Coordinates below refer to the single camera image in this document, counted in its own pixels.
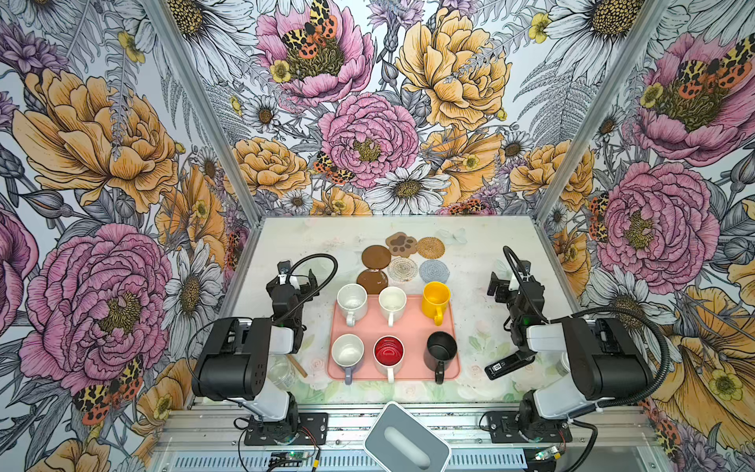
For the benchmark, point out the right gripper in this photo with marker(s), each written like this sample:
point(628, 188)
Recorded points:
point(503, 285)

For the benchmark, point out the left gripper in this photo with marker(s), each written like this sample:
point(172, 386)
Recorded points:
point(284, 271)

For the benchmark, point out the brown glossy round coaster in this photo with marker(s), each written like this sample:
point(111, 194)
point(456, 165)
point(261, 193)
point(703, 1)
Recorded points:
point(373, 281)

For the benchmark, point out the grey blue round coaster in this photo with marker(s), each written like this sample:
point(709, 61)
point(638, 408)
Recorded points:
point(434, 271)

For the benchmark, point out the dark brown round coaster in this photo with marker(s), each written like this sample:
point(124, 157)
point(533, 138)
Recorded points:
point(376, 257)

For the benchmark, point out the woven rattan round coaster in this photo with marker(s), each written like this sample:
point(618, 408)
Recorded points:
point(431, 248)

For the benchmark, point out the white patterned round coaster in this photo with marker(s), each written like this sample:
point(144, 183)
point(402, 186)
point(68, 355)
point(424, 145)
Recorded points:
point(403, 269)

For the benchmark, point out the paw shaped cork coaster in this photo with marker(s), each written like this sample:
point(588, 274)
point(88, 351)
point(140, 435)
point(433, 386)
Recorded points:
point(401, 245)

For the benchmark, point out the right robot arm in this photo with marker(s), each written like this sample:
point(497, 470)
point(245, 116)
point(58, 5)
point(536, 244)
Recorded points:
point(602, 361)

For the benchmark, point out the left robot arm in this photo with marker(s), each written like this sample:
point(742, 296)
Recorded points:
point(234, 361)

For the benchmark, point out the wooden mallet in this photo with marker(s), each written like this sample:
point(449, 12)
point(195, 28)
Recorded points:
point(299, 368)

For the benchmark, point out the white mug back left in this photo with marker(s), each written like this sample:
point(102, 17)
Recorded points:
point(352, 302)

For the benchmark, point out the clear glass jar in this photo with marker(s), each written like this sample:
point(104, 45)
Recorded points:
point(282, 373)

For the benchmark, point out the black stapler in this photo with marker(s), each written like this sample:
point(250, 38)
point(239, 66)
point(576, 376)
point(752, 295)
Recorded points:
point(518, 360)

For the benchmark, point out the yellow mug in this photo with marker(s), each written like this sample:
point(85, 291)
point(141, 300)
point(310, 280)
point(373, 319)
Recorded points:
point(435, 300)

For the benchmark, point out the black mug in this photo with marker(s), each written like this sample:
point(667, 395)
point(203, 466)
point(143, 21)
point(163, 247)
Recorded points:
point(441, 350)

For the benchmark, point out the white mug back middle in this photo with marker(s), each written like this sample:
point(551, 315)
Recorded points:
point(393, 302)

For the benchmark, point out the red inside white mug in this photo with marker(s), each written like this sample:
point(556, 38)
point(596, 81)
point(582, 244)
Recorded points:
point(388, 355)

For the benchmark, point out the pink tray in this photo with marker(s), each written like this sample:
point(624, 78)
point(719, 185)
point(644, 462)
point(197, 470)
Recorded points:
point(413, 329)

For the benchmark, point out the grey tissue box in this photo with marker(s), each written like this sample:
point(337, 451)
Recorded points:
point(400, 443)

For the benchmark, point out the white mug purple handle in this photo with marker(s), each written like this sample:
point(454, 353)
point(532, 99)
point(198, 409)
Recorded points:
point(348, 352)

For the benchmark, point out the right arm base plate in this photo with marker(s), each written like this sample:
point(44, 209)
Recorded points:
point(507, 427)

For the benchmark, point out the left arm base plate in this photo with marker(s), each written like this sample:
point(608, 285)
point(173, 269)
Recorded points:
point(302, 429)

